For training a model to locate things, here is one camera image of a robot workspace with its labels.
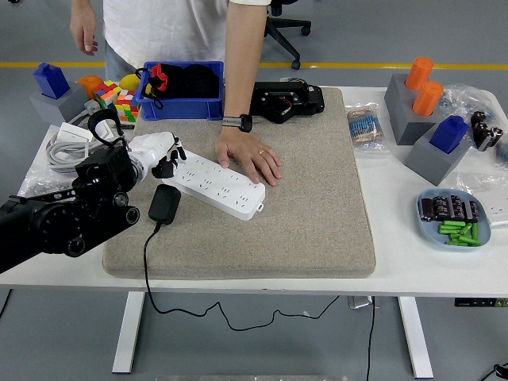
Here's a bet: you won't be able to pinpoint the black pouch red lining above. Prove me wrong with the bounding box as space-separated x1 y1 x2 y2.
134 62 187 110

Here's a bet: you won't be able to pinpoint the person's torso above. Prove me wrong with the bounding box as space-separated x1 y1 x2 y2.
102 0 273 83

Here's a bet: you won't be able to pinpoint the grey power strip cable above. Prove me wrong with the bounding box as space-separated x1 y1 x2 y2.
46 110 108 174

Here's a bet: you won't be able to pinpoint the black wrist watch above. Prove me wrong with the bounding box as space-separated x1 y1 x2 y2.
221 114 254 133

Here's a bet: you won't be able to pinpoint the light blue plate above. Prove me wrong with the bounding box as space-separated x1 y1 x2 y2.
415 187 492 252

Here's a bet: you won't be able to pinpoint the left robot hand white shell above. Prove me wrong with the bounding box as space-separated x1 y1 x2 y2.
127 132 187 179

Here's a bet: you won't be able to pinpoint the person's left hand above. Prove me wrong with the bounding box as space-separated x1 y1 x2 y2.
214 125 283 187

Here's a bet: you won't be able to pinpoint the crumpled clear plastic bag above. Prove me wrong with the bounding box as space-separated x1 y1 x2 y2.
438 82 503 120

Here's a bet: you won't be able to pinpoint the grey-brown mat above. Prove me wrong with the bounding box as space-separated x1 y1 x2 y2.
102 87 377 280

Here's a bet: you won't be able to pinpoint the thin black adapter cord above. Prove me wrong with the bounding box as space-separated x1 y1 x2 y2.
141 221 343 333

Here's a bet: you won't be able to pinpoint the small white box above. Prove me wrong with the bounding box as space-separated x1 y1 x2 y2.
55 121 94 143

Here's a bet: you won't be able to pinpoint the black table height controller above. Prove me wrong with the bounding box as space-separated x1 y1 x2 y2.
454 297 508 309

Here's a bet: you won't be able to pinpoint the orange cylinder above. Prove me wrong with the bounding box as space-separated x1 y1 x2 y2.
411 80 445 117
404 56 434 92

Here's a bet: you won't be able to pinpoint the clear bag of screws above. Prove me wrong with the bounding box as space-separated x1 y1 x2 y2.
17 166 80 199

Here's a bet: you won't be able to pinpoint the black hanging cable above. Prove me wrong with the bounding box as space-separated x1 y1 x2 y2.
364 295 377 381

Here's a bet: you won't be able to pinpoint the black plug adapter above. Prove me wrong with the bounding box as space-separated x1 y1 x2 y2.
147 183 183 226

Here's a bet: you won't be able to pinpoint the white socket panel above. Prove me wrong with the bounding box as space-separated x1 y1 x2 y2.
484 196 508 226

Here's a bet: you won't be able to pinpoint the flat clear plastic bag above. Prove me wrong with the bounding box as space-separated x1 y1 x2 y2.
455 172 508 228

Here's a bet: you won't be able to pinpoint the white power strip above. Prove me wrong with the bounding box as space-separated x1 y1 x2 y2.
162 149 266 221

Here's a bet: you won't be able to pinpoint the black round pouch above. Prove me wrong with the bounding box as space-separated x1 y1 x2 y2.
180 63 221 99

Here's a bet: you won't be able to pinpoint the grey metal bracket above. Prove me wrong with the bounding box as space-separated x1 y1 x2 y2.
348 295 380 310

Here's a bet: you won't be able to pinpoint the grey double-slot holder block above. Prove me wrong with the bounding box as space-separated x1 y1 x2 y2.
383 73 445 146

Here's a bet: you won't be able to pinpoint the clear bag blue parts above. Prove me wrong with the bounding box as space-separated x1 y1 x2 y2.
494 137 508 170

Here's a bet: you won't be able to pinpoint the yellow ball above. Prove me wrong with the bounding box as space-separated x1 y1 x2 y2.
118 73 140 92

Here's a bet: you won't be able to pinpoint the blue plastic bin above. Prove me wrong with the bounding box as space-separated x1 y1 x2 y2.
134 60 225 121

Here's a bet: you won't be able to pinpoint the black office chair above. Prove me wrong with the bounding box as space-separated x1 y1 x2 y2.
264 0 312 71

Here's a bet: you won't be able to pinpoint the blue house-shaped block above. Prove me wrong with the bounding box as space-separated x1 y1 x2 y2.
429 114 471 155
32 62 71 100

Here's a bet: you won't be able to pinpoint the person's right hand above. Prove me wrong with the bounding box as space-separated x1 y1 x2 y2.
69 7 99 56

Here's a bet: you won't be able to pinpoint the black mechanical device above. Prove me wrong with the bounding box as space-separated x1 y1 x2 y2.
248 81 325 125

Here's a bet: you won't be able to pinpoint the colourful puzzle cube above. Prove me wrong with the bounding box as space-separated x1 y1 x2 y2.
92 80 122 114
114 89 142 122

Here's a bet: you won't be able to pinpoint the clear bag of resistors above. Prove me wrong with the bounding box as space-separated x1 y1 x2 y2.
344 102 390 154

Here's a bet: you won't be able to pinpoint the white table leg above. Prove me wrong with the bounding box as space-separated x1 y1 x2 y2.
111 291 146 374
398 296 434 379

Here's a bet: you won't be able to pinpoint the grey single-slot holder block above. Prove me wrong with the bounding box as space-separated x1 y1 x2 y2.
29 81 89 127
403 125 473 187

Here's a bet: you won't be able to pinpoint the white card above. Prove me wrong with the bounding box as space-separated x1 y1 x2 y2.
90 117 116 140

